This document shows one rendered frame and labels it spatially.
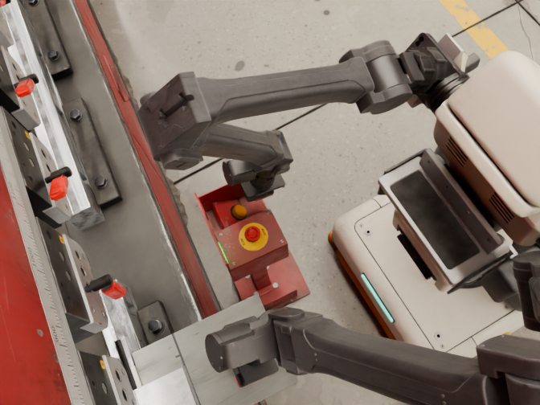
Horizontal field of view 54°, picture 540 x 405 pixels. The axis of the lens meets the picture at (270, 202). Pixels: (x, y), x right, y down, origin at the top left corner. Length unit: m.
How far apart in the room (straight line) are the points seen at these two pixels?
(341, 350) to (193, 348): 0.45
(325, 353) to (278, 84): 0.38
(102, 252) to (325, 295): 1.03
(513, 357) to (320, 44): 2.19
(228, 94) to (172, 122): 0.09
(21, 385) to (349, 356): 0.34
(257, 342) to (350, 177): 1.50
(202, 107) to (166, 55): 1.89
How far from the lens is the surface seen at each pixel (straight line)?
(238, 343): 0.76
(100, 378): 0.77
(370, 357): 0.60
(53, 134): 1.32
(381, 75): 0.91
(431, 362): 0.56
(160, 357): 1.05
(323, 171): 2.21
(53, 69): 1.50
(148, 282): 1.21
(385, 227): 1.85
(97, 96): 1.45
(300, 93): 0.80
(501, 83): 0.81
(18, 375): 0.57
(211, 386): 1.02
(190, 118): 0.71
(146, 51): 2.64
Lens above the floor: 2.01
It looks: 69 degrees down
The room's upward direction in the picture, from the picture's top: 9 degrees counter-clockwise
